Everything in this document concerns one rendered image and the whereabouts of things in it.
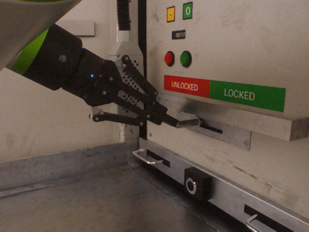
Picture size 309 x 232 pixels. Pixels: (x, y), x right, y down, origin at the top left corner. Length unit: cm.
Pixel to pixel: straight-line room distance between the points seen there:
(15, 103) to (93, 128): 23
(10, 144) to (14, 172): 19
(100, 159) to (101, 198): 16
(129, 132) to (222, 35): 41
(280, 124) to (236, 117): 8
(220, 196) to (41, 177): 42
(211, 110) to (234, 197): 16
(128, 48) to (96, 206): 35
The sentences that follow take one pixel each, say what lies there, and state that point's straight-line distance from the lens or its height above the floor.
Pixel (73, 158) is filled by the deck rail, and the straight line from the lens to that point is 75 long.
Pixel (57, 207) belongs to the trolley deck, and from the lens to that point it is 64.
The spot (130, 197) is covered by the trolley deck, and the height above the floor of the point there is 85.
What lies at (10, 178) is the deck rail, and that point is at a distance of 74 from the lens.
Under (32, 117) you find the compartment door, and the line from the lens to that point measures 88.
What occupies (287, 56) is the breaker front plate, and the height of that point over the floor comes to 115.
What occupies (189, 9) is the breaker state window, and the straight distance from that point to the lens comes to 61.
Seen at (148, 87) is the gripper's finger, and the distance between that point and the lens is 52.
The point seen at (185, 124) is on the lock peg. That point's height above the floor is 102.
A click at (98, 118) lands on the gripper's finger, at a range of 49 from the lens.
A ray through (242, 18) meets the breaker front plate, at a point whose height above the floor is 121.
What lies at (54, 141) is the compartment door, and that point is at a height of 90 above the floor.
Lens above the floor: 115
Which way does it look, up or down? 13 degrees down
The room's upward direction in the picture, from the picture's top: straight up
